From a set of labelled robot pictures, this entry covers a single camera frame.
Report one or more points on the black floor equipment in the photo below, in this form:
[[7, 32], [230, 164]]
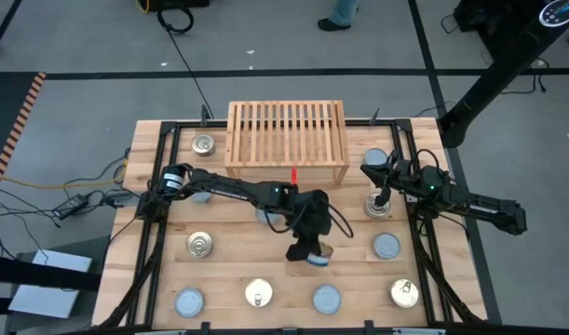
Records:
[[177, 4]]

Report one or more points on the black metal beam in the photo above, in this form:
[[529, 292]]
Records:
[[32, 274]]

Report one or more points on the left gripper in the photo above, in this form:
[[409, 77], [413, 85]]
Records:
[[309, 216]]

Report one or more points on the black aluminium table frame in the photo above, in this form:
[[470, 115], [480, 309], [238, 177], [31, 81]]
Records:
[[191, 124]]

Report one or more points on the wooden slatted shelf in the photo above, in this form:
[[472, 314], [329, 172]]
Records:
[[286, 163]]

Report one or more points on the person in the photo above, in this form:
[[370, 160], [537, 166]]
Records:
[[333, 24]]

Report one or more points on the white flat box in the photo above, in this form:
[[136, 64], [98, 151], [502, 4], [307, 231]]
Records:
[[42, 302]]

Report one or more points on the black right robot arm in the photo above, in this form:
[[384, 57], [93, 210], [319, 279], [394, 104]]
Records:
[[489, 209]]

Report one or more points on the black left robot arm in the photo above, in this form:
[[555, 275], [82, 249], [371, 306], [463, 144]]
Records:
[[228, 188]]

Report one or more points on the black clamp post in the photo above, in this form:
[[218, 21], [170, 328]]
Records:
[[204, 116], [374, 118]]

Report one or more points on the orange black striped floor ramp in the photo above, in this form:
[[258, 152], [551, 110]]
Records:
[[20, 125]]

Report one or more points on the black tower fan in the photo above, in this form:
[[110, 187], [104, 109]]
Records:
[[493, 79]]

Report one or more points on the black power adapter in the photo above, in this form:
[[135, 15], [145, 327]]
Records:
[[71, 206]]

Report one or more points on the gold lid blue label can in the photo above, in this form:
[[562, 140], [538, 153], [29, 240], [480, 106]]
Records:
[[370, 211], [199, 246], [259, 292], [203, 145], [319, 260], [404, 292]]

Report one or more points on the grey connector box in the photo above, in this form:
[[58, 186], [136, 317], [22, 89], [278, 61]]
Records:
[[118, 199]]

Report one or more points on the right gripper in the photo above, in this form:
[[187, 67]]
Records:
[[391, 176]]

